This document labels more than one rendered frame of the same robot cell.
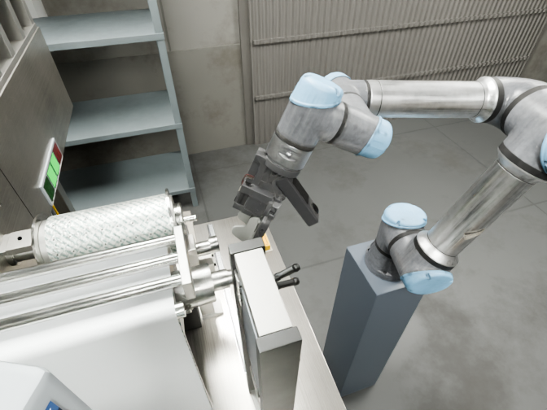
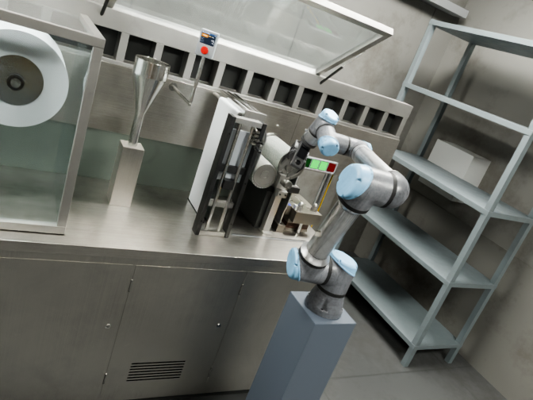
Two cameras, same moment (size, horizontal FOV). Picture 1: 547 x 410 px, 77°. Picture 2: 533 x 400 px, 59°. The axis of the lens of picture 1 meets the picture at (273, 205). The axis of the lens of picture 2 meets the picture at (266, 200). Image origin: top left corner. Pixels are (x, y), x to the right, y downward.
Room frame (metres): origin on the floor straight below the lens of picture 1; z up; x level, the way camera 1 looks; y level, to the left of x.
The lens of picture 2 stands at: (-0.04, -1.87, 1.80)
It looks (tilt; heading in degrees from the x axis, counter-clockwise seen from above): 19 degrees down; 76
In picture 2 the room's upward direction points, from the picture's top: 20 degrees clockwise
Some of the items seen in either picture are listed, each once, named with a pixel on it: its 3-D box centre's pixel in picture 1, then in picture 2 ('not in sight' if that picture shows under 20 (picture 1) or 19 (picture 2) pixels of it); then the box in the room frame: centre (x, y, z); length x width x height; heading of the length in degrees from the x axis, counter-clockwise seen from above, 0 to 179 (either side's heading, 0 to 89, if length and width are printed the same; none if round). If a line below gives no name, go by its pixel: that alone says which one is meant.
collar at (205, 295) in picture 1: (194, 286); not in sight; (0.31, 0.13, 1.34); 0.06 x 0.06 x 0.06; 18
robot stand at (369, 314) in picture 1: (363, 328); (284, 394); (0.70, -0.37, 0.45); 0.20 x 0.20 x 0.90; 18
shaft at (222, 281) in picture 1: (230, 276); not in sight; (0.33, 0.07, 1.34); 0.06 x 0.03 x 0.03; 108
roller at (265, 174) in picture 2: not in sight; (254, 165); (0.39, 0.31, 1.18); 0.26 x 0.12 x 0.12; 108
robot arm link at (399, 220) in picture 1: (401, 228); (337, 271); (0.69, -0.38, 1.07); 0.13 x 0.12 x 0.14; 6
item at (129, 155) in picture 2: not in sight; (132, 141); (-0.17, 0.11, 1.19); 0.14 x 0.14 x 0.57
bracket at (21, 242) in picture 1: (18, 241); not in sight; (0.45, 0.51, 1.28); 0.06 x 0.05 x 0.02; 108
